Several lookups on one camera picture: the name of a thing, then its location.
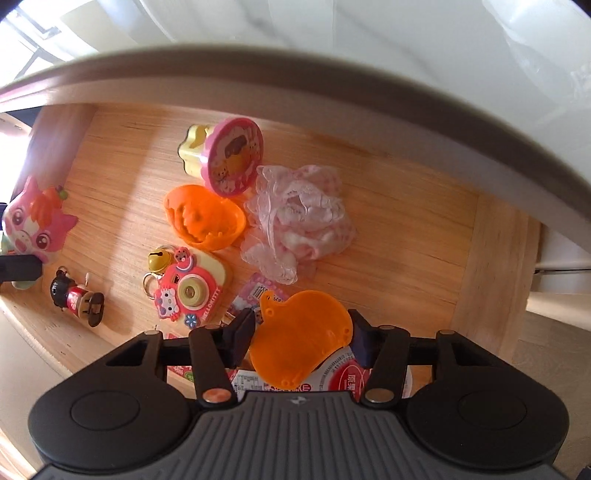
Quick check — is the plastic wrapper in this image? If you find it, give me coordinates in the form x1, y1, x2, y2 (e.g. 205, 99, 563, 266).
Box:
240, 164, 358, 284

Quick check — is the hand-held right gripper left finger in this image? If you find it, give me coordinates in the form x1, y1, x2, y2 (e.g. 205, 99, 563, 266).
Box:
105, 308, 256, 407

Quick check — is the pink pig toy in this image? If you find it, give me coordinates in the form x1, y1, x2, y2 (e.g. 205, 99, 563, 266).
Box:
0, 175, 79, 291

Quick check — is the pink toy camera keychain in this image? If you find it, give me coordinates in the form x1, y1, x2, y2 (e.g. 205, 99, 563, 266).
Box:
142, 247, 232, 330

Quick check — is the yellow pink toy cup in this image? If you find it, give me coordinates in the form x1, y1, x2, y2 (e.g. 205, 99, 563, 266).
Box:
178, 117, 264, 197

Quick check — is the white packet with red label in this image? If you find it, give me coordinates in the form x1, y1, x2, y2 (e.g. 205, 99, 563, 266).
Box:
231, 348, 413, 403

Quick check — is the orange plastic shell half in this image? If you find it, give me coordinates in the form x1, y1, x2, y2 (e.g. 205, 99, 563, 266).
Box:
163, 184, 245, 252
249, 290, 354, 393

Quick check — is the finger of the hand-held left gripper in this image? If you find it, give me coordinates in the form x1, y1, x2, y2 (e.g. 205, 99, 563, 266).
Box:
0, 253, 41, 283

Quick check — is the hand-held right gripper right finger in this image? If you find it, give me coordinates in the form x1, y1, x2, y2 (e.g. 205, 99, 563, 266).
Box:
349, 309, 506, 408

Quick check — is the wind-up figure toy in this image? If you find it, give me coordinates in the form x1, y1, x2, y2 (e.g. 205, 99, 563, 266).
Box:
50, 265, 106, 328

